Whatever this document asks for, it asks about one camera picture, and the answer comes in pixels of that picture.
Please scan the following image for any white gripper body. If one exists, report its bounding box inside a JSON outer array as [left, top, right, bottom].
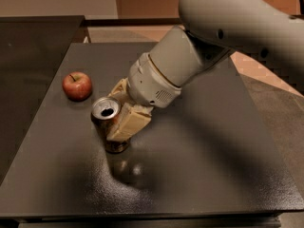
[[127, 52, 181, 108]]

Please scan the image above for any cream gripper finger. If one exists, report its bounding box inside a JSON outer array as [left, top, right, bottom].
[[108, 78, 131, 105], [106, 103, 152, 142]]

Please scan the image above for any orange soda can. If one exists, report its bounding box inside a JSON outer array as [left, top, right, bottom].
[[91, 97, 129, 154]]

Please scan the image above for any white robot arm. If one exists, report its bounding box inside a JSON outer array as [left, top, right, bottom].
[[106, 0, 304, 143]]

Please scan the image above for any red apple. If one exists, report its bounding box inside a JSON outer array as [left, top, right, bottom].
[[62, 71, 92, 102]]

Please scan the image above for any dark side table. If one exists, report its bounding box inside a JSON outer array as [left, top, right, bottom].
[[0, 15, 85, 183]]

